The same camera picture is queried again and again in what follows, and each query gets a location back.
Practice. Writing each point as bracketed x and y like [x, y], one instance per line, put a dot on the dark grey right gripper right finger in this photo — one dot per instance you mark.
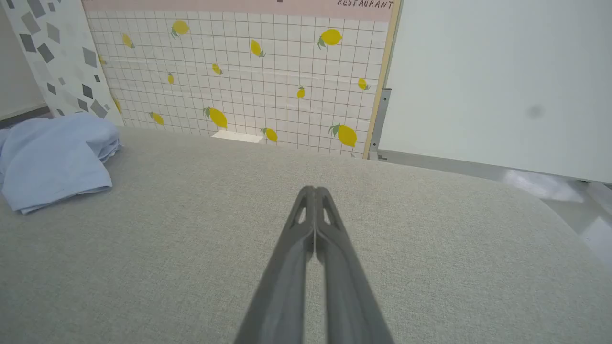
[349, 296]

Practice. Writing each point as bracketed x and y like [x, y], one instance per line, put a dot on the lemon print tiled wall panel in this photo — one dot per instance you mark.
[248, 71]

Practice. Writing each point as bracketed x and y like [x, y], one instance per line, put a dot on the grey metal bracket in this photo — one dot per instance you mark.
[378, 119]

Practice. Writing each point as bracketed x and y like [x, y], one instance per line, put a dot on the light blue shirt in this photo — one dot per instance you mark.
[52, 157]

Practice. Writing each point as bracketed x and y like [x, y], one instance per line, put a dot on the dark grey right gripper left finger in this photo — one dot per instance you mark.
[282, 296]

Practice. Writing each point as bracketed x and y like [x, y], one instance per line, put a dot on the small white flat box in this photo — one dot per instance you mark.
[237, 137]

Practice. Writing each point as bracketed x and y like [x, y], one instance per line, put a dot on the white terrazzo pattern panel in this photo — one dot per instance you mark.
[62, 57]

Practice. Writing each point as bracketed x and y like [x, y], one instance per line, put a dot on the plain white board panel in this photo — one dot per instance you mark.
[502, 81]

